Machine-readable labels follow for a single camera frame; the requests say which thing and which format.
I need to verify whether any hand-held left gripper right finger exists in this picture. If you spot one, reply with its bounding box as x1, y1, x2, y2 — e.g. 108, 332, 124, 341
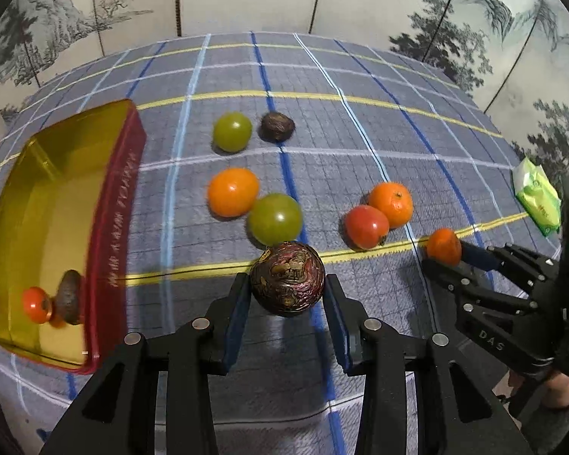
323, 273, 534, 455

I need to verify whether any gold and red tin box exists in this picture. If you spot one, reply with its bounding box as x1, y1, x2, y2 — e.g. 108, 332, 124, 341
0, 99, 147, 375

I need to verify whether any brown oval fruit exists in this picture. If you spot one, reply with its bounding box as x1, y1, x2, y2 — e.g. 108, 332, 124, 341
56, 270, 83, 326

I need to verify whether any blue plaid tablecloth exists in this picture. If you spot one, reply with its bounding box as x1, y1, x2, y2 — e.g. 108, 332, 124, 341
0, 32, 569, 455

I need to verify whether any orange mandarin with stem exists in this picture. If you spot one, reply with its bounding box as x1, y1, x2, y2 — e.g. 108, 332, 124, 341
368, 182, 415, 229

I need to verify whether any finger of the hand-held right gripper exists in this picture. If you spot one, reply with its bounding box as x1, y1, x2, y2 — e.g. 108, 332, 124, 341
422, 257, 540, 314
458, 241, 558, 290

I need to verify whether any small red fruit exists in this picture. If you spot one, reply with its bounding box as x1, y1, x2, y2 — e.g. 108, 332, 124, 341
22, 287, 54, 324

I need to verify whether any red tomato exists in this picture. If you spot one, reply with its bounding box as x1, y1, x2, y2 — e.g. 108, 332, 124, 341
344, 205, 390, 251

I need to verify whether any small brown wrinkled fruit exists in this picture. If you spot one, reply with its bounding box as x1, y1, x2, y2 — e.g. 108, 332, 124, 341
260, 111, 296, 143

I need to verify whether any green wet wipes packet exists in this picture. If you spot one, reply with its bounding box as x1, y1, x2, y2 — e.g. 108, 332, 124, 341
511, 157, 563, 238

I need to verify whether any smooth orange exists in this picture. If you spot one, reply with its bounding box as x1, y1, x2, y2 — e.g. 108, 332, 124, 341
207, 168, 261, 219

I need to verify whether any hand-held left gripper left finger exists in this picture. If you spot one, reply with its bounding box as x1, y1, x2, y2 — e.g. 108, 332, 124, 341
40, 272, 252, 455

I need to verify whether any small orange mandarin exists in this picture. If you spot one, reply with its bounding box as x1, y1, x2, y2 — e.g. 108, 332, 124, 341
426, 228, 463, 267

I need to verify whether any dark red passion fruit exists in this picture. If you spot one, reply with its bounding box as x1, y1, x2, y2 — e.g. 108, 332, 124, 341
249, 242, 325, 318

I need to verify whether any person's right forearm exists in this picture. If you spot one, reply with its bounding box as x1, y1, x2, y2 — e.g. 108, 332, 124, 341
505, 369, 569, 411

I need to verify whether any green round fruit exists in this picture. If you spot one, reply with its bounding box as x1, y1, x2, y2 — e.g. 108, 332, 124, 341
247, 193, 304, 246
212, 112, 253, 154

